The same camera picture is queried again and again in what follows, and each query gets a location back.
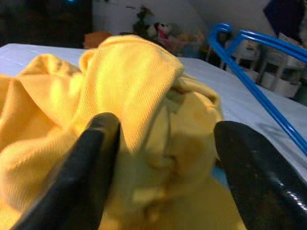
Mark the blue plastic hanger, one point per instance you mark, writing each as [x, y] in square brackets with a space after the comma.
[253, 89]

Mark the dark blue hanging cloth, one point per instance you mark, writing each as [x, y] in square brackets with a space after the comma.
[285, 14]

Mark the yellow knit shirt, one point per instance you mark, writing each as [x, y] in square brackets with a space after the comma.
[120, 79]

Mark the pale blue-white table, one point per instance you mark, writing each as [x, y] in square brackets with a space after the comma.
[239, 100]

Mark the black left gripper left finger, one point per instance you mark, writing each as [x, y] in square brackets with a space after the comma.
[79, 177]

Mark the dark wooden cabinet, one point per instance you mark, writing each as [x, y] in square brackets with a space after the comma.
[43, 21]

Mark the stuffed toy pile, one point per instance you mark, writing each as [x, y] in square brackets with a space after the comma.
[168, 33]

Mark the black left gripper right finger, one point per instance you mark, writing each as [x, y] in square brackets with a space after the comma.
[263, 182]

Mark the white shelf unit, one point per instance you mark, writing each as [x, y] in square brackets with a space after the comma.
[275, 72]

